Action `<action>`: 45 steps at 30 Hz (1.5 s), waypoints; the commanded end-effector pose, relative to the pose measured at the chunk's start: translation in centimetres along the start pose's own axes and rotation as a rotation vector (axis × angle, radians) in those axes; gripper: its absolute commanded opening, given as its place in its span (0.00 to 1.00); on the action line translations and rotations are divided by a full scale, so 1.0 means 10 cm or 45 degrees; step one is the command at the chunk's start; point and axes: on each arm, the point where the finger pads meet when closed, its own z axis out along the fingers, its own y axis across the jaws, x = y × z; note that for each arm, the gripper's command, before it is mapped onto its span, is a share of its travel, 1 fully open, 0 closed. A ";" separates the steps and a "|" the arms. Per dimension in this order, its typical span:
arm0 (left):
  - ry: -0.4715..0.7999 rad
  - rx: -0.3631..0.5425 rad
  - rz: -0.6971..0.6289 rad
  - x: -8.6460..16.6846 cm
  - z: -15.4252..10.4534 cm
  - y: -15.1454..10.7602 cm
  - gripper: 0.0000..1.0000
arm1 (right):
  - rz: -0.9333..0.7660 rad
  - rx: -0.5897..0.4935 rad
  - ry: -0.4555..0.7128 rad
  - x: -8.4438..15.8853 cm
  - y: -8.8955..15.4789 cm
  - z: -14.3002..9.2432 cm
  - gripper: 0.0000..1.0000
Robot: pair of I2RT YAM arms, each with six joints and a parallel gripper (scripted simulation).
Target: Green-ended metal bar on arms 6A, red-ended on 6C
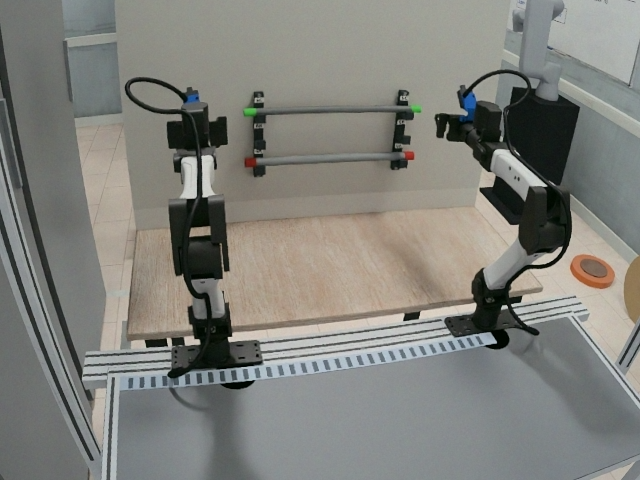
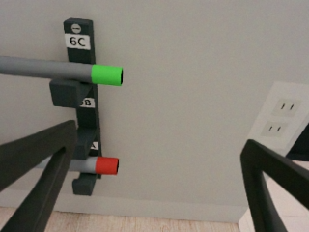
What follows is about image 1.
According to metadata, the beige wall panel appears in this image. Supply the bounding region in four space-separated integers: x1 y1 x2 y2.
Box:
115 0 511 230

